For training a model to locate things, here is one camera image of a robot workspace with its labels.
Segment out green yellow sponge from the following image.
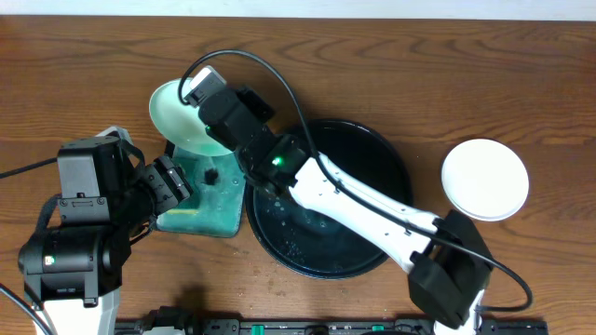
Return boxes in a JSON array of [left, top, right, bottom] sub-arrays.
[[164, 208, 199, 216]]

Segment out mint green plate with stain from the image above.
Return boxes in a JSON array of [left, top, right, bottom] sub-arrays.
[[149, 79, 231, 156]]

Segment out white plate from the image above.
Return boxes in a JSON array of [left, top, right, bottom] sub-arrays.
[[440, 139, 530, 222]]

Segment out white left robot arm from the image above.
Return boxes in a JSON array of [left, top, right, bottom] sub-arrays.
[[18, 136, 193, 334]]

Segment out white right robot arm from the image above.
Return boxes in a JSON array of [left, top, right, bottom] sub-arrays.
[[186, 87, 493, 334]]

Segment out round black tray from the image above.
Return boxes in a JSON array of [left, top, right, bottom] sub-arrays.
[[244, 119, 413, 279]]

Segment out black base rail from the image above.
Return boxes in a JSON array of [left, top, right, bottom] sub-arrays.
[[114, 307, 549, 335]]

